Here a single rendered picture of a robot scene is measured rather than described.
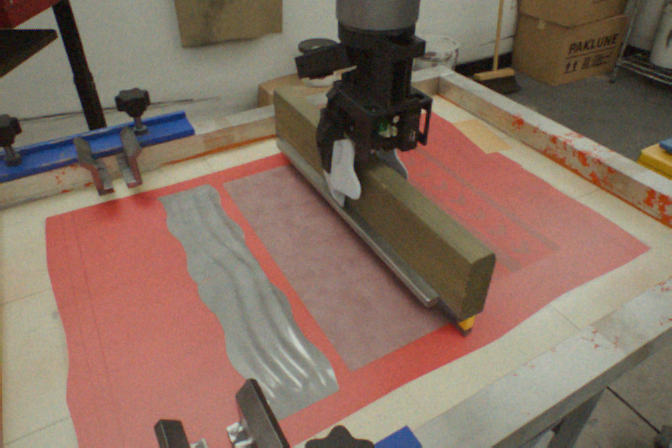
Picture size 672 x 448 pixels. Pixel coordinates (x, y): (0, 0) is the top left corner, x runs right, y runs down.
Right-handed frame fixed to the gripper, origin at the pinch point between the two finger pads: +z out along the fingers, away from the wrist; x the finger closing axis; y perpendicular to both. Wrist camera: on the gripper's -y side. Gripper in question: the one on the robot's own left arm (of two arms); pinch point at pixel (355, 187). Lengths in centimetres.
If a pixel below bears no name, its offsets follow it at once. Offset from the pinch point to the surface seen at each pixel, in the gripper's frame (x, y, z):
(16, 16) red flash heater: -32, -87, 0
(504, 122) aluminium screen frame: 32.3, -7.3, 3.4
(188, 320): -22.5, 5.8, 4.5
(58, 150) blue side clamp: -29.9, -26.9, 0.8
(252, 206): -10.0, -8.5, 5.0
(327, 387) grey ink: -14.3, 18.9, 3.9
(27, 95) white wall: -44, -196, 63
